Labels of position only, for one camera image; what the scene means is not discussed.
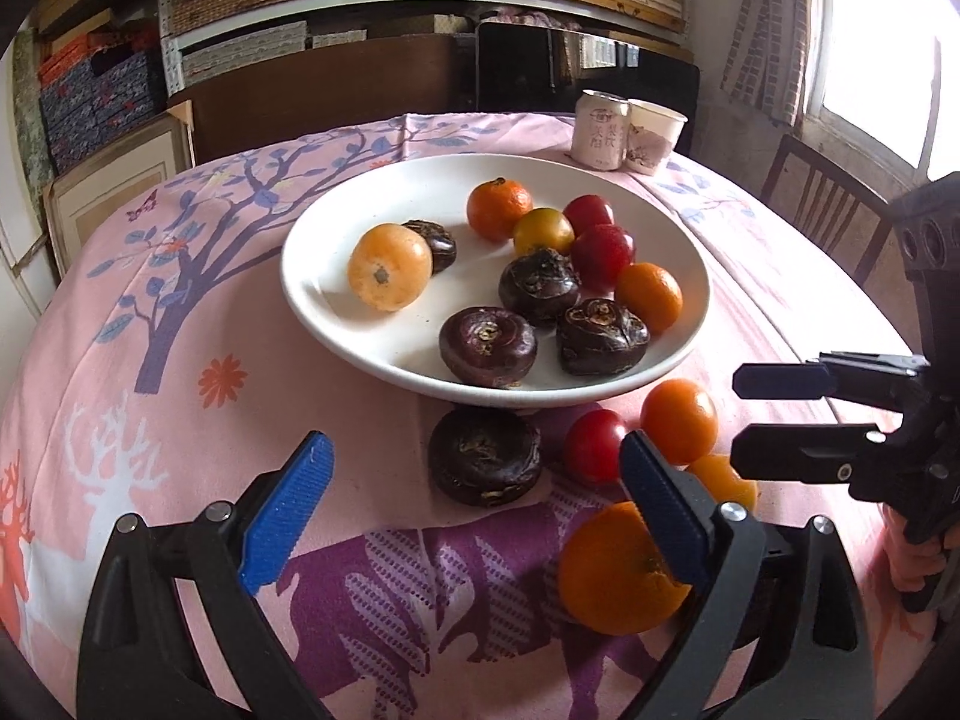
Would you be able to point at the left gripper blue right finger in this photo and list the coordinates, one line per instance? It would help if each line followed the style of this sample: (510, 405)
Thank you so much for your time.
(673, 505)

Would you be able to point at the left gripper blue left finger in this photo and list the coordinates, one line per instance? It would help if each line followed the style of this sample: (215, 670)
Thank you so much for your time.
(281, 512)

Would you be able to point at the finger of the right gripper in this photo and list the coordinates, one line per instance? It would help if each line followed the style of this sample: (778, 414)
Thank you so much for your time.
(784, 381)
(809, 453)

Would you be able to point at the orange kumquat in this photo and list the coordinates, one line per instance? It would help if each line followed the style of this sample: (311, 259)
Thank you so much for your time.
(718, 477)
(680, 418)
(652, 294)

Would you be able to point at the large orange tangerine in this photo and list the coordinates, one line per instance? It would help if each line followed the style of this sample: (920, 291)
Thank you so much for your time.
(612, 577)

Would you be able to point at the dark water chestnut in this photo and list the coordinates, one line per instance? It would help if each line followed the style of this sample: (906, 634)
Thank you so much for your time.
(599, 337)
(540, 287)
(484, 457)
(440, 242)
(488, 346)

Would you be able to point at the pale orange loquat fruit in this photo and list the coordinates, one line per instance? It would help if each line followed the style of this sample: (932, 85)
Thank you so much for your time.
(390, 267)

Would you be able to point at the red cherry tomato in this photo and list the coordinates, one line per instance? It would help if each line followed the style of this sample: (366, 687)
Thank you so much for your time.
(588, 211)
(600, 254)
(591, 451)

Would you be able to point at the dark wooden chair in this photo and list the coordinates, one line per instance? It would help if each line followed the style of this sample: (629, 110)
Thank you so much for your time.
(829, 200)

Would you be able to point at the yellow-orange cherry tomato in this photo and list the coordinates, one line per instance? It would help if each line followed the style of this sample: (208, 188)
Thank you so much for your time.
(543, 228)

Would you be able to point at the white paper cup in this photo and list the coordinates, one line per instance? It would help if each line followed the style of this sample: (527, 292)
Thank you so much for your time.
(653, 132)

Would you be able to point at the white oval plate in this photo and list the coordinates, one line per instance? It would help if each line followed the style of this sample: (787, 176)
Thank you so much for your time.
(402, 347)

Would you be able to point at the small orange tangerine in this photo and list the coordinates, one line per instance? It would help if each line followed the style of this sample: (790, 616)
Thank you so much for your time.
(494, 208)

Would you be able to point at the framed picture leaning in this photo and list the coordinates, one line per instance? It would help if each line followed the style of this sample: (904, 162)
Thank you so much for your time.
(88, 194)

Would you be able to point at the black piano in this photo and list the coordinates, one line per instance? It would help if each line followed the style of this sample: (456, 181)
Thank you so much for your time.
(524, 68)

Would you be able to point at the dark wooden cabinet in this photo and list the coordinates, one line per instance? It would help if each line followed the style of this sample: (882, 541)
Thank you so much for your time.
(320, 89)

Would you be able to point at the stack of patterned boxes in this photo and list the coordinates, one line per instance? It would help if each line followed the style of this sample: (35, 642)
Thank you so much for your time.
(98, 87)

